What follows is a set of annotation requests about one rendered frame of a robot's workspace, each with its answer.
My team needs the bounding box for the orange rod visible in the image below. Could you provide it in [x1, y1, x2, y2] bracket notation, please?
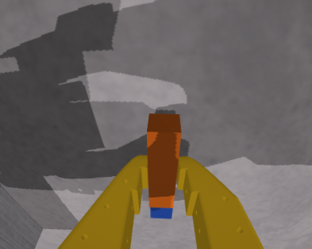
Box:
[147, 113, 181, 208]

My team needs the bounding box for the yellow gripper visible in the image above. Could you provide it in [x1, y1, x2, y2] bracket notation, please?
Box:
[57, 155, 264, 249]

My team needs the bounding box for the small blue cube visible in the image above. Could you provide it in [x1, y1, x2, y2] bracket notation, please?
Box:
[150, 207, 173, 219]

